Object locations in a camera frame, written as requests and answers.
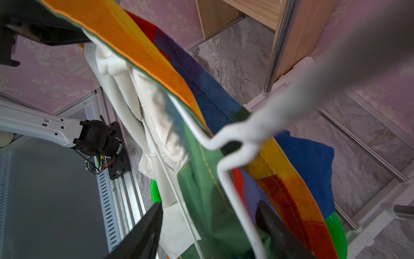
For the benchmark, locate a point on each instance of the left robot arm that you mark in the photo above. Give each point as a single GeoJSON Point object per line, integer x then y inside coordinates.
{"type": "Point", "coordinates": [91, 137]}

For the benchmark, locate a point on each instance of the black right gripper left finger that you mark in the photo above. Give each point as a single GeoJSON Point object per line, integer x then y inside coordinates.
{"type": "Point", "coordinates": [142, 241]}

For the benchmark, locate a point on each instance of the white wire clothes hanger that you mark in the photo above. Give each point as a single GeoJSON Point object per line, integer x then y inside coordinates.
{"type": "Point", "coordinates": [246, 154]}

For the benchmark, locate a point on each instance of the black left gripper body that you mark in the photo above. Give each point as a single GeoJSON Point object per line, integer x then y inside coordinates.
{"type": "Point", "coordinates": [31, 20]}

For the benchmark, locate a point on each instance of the steel clothes rack white joints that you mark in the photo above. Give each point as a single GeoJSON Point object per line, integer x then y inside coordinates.
{"type": "Point", "coordinates": [375, 46]}

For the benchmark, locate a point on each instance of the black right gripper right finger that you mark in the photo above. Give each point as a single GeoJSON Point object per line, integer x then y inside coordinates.
{"type": "Point", "coordinates": [285, 245]}

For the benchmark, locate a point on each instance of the green plastic basket tray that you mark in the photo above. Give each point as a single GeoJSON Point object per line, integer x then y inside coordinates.
{"type": "Point", "coordinates": [333, 223]}

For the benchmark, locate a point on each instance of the blue red white jacket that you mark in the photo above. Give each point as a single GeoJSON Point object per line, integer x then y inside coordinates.
{"type": "Point", "coordinates": [313, 161]}

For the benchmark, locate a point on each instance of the wooden two-tier shelf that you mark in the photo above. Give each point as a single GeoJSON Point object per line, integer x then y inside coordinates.
{"type": "Point", "coordinates": [241, 53]}

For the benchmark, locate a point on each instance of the rainbow striped jacket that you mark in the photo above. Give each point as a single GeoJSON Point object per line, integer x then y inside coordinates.
{"type": "Point", "coordinates": [148, 77]}

